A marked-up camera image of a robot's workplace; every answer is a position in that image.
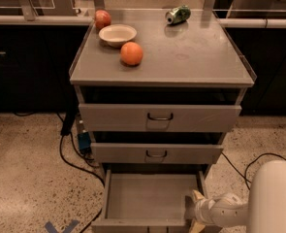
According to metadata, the orange fruit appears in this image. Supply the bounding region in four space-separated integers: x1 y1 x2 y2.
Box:
120 42 143 66

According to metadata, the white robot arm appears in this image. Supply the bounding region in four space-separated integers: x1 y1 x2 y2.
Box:
189 160 286 233

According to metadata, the grey bottom drawer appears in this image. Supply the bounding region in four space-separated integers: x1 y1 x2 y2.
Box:
91 170 207 233

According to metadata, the black floor cable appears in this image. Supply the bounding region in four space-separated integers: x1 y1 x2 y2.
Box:
12 111 106 233
221 151 286 191

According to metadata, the white bowl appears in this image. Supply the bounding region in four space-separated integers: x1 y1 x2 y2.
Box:
99 24 137 48

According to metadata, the blue power box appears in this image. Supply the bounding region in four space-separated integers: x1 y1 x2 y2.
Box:
78 132 91 154

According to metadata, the grey drawer cabinet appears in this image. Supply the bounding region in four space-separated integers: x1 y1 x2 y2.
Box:
68 7 258 180

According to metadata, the grey middle drawer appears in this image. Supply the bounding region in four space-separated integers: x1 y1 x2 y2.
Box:
91 143 223 164

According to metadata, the grey top drawer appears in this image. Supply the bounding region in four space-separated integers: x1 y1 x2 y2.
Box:
79 104 241 133

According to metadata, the black floor cable right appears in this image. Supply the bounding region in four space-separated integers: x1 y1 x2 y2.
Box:
221 151 286 191

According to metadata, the white rail bar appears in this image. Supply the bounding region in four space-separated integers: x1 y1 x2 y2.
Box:
0 16 286 29

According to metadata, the crushed green soda can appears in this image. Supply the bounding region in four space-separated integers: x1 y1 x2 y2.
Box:
165 5 191 25

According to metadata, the black floor cable left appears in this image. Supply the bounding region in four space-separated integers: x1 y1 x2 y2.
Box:
12 111 106 233

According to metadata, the grey drawer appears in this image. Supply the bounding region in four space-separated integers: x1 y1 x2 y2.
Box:
79 104 241 133
91 143 223 164
91 170 207 233

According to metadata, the dark counter cabinet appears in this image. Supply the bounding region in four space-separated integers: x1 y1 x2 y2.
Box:
0 25 87 113

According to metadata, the red apple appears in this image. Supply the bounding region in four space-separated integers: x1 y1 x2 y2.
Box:
95 10 111 29

